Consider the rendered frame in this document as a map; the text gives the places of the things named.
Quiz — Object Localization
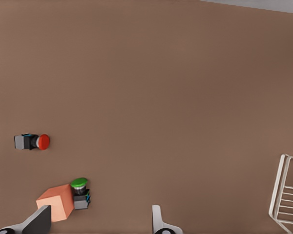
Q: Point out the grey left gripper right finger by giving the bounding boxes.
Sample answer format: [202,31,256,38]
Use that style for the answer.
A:
[152,204,184,234]

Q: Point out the white wire shelf rack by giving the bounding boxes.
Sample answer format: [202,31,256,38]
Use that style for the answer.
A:
[269,154,293,234]

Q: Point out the orange cube block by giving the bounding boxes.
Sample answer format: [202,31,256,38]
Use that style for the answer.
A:
[36,183,75,223]

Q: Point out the red button switch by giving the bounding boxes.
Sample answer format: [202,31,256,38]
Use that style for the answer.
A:
[14,133,50,151]

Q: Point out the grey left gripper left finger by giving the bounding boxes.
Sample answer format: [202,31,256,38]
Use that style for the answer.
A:
[0,205,52,234]

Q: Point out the green button switch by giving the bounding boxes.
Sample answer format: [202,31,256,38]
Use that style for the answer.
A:
[70,177,91,211]

